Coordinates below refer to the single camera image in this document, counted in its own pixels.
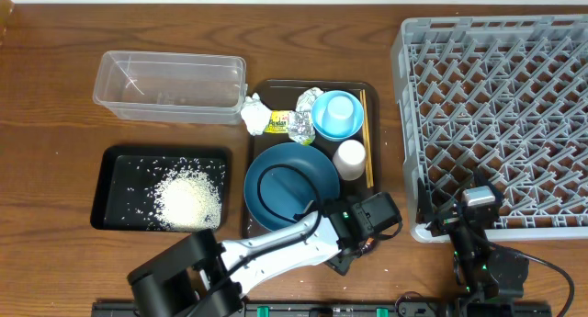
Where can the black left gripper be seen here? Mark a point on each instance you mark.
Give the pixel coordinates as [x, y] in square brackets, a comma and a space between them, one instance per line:
[343, 263]

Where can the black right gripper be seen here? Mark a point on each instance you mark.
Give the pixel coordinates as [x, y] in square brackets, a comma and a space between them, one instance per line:
[453, 219]

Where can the dark blue plate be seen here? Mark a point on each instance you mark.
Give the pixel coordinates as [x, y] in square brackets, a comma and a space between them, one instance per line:
[283, 179]

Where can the silver foil snack wrapper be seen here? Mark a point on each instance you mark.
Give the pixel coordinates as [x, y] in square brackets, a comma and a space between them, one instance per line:
[297, 123]

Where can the pile of white rice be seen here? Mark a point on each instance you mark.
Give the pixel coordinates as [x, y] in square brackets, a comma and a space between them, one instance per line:
[186, 200]

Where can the white tissue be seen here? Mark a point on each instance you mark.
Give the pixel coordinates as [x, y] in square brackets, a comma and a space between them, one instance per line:
[255, 114]

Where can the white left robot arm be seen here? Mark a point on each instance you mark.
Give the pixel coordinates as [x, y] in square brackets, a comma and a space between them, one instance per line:
[199, 276]

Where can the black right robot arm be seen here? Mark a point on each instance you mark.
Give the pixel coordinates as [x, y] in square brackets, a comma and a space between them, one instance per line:
[493, 278]

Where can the grey dishwasher rack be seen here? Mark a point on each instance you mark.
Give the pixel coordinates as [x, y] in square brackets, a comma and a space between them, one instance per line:
[506, 96]

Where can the black waste tray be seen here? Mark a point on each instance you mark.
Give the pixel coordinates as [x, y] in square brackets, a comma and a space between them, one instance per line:
[128, 176]

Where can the pale pink cup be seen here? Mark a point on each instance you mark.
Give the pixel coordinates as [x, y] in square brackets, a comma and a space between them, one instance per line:
[349, 160]

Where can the wooden chopstick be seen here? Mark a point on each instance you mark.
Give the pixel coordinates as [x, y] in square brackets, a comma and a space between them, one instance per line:
[369, 138]
[365, 138]

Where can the dark brown serving tray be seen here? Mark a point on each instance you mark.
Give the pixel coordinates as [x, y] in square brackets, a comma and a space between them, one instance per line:
[283, 94]

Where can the light blue cup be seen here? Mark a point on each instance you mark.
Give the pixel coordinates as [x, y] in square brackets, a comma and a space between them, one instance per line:
[338, 116]

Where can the light blue bowl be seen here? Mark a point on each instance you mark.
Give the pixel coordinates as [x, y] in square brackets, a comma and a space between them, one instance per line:
[320, 105]

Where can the clear plastic bin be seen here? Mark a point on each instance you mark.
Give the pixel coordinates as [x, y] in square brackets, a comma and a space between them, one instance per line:
[172, 87]

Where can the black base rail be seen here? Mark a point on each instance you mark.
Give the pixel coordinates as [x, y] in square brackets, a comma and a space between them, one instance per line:
[403, 308]

